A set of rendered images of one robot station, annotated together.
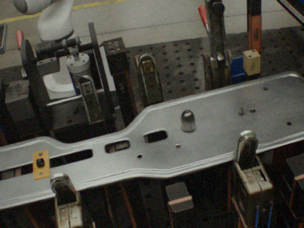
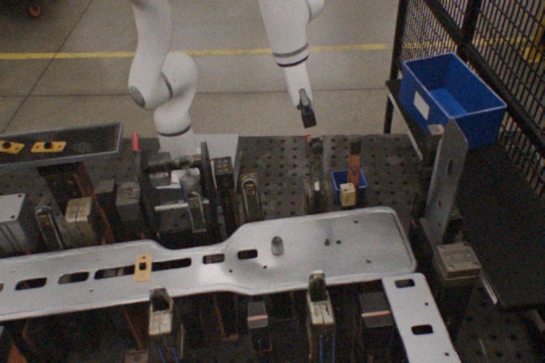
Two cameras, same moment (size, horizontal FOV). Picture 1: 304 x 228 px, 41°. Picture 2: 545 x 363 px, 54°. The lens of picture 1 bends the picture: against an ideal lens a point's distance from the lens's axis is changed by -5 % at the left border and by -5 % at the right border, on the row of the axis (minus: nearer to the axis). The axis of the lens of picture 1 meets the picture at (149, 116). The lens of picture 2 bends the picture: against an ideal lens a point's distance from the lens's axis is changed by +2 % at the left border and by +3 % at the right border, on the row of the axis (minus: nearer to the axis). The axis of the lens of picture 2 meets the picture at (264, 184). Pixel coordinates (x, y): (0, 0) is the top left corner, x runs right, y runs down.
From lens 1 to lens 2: 0.42 m
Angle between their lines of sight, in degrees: 3
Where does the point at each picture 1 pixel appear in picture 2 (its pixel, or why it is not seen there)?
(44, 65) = (156, 179)
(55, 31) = (172, 126)
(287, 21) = not seen: hidden behind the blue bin
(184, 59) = (300, 159)
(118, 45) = (226, 166)
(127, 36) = (256, 100)
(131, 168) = (221, 281)
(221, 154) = (300, 280)
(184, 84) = (295, 188)
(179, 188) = (259, 305)
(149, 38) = (280, 106)
